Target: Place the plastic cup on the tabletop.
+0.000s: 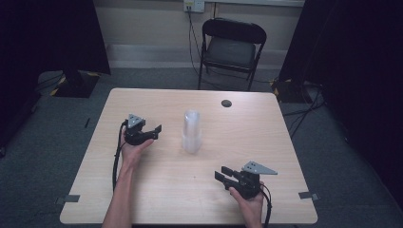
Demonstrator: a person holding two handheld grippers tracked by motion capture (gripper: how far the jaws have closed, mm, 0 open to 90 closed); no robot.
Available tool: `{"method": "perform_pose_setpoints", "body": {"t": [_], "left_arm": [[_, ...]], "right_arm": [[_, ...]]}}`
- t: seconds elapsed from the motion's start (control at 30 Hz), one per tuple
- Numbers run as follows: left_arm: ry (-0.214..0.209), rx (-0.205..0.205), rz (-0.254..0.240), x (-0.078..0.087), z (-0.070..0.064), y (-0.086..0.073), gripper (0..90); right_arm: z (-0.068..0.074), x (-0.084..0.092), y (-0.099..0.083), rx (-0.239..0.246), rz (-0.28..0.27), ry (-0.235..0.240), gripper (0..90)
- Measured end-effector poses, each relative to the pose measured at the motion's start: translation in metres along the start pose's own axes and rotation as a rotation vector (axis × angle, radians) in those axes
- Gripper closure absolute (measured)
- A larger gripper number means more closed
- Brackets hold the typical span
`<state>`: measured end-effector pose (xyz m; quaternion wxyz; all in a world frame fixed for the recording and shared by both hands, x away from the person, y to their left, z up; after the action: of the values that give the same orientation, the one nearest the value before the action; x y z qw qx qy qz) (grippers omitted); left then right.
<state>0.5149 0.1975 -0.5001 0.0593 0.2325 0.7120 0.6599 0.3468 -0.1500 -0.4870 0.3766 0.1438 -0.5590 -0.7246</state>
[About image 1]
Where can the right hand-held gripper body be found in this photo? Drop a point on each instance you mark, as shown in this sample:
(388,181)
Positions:
(250,180)

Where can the dark round table grommet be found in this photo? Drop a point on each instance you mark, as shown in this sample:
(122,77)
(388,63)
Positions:
(226,103)

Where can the black stand base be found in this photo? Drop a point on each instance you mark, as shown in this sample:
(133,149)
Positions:
(76,85)
(290,91)

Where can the stack of clear plastic cups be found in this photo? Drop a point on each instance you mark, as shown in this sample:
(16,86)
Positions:
(191,133)

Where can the black folding chair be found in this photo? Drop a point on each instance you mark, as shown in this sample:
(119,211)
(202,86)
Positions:
(229,52)

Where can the person's left hand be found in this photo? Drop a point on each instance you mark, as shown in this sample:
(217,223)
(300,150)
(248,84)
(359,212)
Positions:
(133,153)

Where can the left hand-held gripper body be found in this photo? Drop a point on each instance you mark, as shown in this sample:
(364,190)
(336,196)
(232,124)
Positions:
(134,131)

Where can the white wall socket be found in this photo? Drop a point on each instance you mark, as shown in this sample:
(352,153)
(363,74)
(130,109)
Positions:
(194,5)

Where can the person's right hand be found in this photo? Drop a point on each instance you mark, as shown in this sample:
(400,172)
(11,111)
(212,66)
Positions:
(250,210)

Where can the dark curtain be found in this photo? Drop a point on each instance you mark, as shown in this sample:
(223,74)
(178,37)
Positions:
(358,63)
(47,34)

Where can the grey tape strip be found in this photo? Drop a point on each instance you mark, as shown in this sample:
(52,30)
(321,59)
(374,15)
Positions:
(308,195)
(68,199)

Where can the small black floor object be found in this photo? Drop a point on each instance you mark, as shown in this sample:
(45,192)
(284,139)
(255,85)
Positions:
(87,123)

